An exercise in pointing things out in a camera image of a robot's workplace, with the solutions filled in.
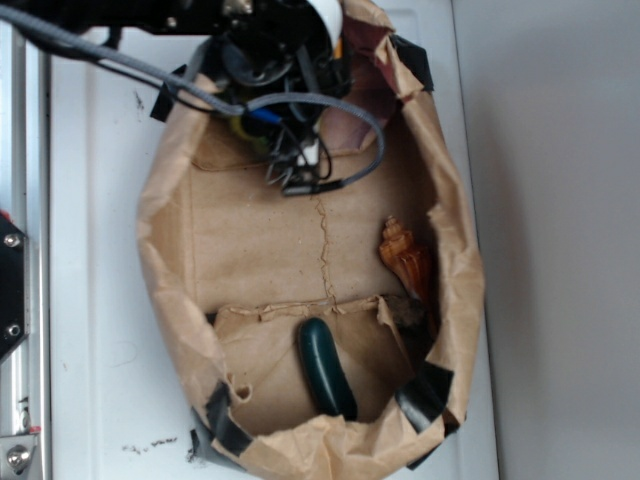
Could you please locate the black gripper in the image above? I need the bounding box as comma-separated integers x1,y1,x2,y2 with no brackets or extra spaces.
212,34,353,185

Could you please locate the green plush animal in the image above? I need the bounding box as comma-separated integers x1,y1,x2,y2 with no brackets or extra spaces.
228,116,271,155

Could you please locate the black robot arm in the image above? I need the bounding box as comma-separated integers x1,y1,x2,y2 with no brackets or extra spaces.
1,1,351,195

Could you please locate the orange striped seashell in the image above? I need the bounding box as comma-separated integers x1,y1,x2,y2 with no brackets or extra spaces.
378,216,431,304

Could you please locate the brown paper bag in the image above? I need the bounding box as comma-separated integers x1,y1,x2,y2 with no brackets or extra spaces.
137,1,484,479

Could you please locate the small brown rock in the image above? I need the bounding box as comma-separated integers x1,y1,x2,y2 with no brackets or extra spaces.
384,295,427,328

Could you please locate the dark green cucumber toy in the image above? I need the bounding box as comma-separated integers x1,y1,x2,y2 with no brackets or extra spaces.
297,317,358,421

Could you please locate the grey braided cable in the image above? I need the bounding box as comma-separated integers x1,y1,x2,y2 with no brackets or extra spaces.
0,7,386,197

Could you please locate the aluminium frame rail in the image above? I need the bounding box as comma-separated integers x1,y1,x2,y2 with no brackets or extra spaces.
1,23,52,479

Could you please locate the black metal bracket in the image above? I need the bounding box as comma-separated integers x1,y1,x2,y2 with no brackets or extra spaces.
0,210,30,363

